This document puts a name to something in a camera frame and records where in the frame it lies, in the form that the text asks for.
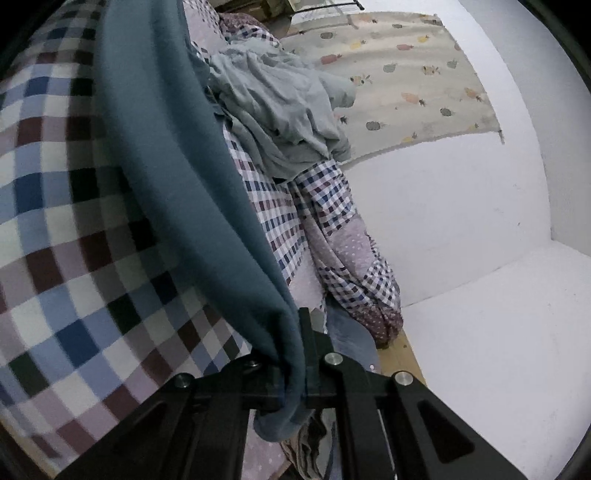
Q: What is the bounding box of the dark teal shirt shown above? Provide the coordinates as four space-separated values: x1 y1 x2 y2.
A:
94 1 307 442

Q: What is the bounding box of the wooden headboard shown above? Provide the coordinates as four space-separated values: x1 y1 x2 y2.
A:
378 330 427 385

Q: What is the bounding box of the beige folded garment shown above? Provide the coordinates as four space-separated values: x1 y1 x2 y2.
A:
280 408 337 479

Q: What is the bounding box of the blue cartoon pillow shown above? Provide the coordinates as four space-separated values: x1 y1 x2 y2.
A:
327 302 381 374

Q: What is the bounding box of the plaid bed sheet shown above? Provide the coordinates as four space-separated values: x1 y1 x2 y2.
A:
1 1 249 476

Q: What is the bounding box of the folded plaid quilt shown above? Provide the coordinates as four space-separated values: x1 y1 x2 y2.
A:
205 14 403 348

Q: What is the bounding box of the light grey-green jacket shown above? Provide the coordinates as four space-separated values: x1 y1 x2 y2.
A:
208 39 356 183

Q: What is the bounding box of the pineapple print curtain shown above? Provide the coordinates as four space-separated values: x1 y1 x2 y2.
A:
281 12 502 160

